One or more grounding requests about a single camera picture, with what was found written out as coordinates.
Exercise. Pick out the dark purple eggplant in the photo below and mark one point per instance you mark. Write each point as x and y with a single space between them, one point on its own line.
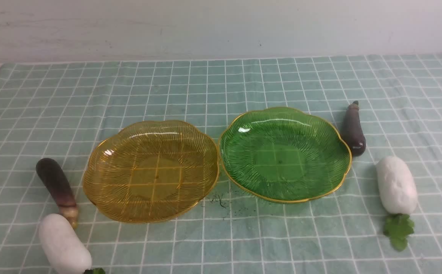
351 131

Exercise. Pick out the purple eggplant with pale stem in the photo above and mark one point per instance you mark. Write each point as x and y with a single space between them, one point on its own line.
56 182

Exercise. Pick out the white radish green leaves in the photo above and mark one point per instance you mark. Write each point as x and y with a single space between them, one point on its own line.
398 194

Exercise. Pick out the white radish with leaves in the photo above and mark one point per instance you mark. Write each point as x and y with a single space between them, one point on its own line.
64 251

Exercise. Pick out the green glass plate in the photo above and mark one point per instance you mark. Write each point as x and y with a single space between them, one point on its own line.
284 155

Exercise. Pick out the amber glass plate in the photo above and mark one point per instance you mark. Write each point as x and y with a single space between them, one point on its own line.
151 171

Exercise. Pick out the green checkered tablecloth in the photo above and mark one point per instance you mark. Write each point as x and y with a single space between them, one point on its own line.
63 111

